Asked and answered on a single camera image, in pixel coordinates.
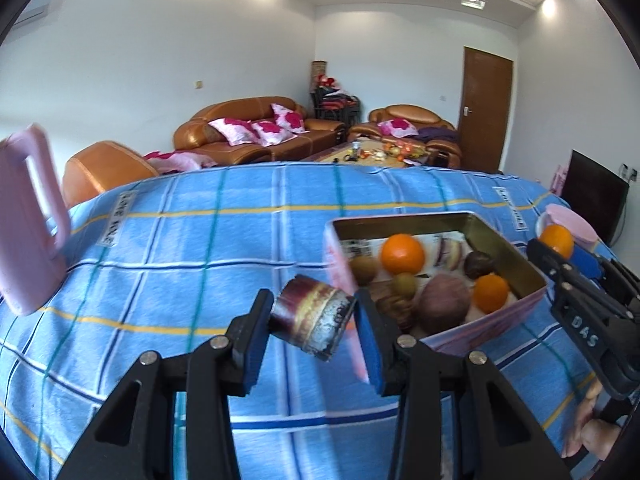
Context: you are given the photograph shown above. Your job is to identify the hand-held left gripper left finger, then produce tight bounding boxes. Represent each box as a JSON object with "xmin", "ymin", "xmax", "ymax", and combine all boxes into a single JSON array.
[{"xmin": 55, "ymin": 289, "xmax": 275, "ymax": 480}]

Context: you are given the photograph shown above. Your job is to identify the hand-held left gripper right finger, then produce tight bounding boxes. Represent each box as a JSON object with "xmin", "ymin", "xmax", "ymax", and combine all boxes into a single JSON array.
[{"xmin": 352, "ymin": 289, "xmax": 565, "ymax": 480}]

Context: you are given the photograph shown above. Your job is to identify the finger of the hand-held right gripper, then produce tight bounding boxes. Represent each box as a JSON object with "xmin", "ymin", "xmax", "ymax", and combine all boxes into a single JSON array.
[
  {"xmin": 526, "ymin": 239, "xmax": 608, "ymax": 295},
  {"xmin": 572, "ymin": 251, "xmax": 640, "ymax": 312}
]

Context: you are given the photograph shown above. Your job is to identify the small orange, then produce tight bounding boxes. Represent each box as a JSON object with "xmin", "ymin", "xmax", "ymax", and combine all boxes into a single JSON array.
[
  {"xmin": 472, "ymin": 274, "xmax": 511, "ymax": 313},
  {"xmin": 539, "ymin": 224, "xmax": 575, "ymax": 260}
]

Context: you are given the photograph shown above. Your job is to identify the brown wrinkled nut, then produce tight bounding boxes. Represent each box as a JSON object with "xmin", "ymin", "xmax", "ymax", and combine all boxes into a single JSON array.
[{"xmin": 377, "ymin": 295, "xmax": 416, "ymax": 331}]

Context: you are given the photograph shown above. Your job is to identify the dark passion fruit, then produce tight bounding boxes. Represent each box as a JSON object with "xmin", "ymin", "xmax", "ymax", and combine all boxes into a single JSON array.
[{"xmin": 462, "ymin": 251, "xmax": 495, "ymax": 280}]

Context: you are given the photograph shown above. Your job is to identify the purple fig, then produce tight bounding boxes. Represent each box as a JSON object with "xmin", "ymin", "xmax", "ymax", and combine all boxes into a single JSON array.
[{"xmin": 414, "ymin": 272, "xmax": 473, "ymax": 337}]

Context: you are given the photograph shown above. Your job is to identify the large orange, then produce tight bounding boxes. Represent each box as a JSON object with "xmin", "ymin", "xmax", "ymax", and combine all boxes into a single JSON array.
[{"xmin": 380, "ymin": 233, "xmax": 427, "ymax": 276}]

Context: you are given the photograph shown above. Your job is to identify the pink tin box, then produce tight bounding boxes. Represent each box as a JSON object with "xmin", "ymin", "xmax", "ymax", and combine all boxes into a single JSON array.
[{"xmin": 322, "ymin": 211, "xmax": 550, "ymax": 381}]

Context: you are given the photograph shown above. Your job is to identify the person's right hand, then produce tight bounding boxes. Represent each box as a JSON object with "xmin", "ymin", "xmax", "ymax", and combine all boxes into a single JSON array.
[{"xmin": 560, "ymin": 380, "xmax": 628, "ymax": 459}]

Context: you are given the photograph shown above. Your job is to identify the pink cartoon bucket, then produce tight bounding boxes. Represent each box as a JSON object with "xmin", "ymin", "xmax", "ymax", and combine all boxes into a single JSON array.
[{"xmin": 535, "ymin": 203, "xmax": 599, "ymax": 254}]

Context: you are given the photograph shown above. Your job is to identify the black television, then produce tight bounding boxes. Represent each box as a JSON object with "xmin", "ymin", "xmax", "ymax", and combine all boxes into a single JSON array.
[{"xmin": 559, "ymin": 149, "xmax": 631, "ymax": 247}]

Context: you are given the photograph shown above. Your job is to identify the blue plaid tablecloth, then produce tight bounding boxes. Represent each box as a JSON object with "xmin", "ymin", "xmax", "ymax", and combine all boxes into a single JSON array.
[{"xmin": 0, "ymin": 161, "xmax": 640, "ymax": 480}]

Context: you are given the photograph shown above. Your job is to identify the brown wooden door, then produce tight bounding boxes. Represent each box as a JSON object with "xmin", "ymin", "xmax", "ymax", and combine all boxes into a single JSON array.
[{"xmin": 459, "ymin": 46, "xmax": 515, "ymax": 174}]

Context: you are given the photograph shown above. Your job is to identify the dark purple cloth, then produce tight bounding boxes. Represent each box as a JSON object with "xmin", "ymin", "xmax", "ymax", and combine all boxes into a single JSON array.
[{"xmin": 416, "ymin": 127, "xmax": 459, "ymax": 144}]

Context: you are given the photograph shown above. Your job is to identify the colourful snack pile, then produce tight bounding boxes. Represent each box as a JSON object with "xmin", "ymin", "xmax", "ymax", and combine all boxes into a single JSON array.
[{"xmin": 375, "ymin": 142, "xmax": 426, "ymax": 161}]

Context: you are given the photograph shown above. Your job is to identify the wooden coffee table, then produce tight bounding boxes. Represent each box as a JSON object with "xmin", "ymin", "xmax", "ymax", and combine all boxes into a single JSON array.
[{"xmin": 300, "ymin": 141, "xmax": 431, "ymax": 166}]

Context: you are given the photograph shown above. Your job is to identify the pink floral blanket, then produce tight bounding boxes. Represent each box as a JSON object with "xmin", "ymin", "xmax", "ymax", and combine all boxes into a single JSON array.
[{"xmin": 142, "ymin": 150, "xmax": 217, "ymax": 174}]

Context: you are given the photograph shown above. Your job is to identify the pink floral pillow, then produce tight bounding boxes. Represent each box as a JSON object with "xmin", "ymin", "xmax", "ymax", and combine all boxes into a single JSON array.
[
  {"xmin": 208, "ymin": 117, "xmax": 257, "ymax": 147},
  {"xmin": 248, "ymin": 120, "xmax": 296, "ymax": 147},
  {"xmin": 377, "ymin": 119, "xmax": 419, "ymax": 138},
  {"xmin": 270, "ymin": 103, "xmax": 307, "ymax": 135}
]

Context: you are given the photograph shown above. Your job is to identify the brown leather wide armchair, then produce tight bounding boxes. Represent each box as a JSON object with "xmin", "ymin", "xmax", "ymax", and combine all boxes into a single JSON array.
[{"xmin": 347, "ymin": 105, "xmax": 462, "ymax": 169}]

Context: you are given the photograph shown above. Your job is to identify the brown leather three-seat sofa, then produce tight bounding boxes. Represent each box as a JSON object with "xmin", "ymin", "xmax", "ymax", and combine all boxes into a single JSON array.
[{"xmin": 173, "ymin": 96, "xmax": 349, "ymax": 166}]

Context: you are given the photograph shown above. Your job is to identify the orange-brown leather armchair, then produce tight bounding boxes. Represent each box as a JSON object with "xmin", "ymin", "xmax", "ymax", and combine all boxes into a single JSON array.
[{"xmin": 61, "ymin": 141, "xmax": 161, "ymax": 210}]

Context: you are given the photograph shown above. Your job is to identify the black red stacked chairs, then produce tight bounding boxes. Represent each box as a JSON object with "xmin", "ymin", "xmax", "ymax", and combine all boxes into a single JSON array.
[{"xmin": 311, "ymin": 87, "xmax": 362, "ymax": 124}]

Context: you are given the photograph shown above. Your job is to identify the pink electric kettle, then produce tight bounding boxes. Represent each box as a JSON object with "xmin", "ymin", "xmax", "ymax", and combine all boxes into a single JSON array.
[{"xmin": 0, "ymin": 122, "xmax": 72, "ymax": 317}]

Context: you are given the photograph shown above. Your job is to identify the white air conditioner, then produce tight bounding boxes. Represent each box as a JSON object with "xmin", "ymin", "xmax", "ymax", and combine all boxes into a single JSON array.
[{"xmin": 12, "ymin": 2, "xmax": 51, "ymax": 26}]

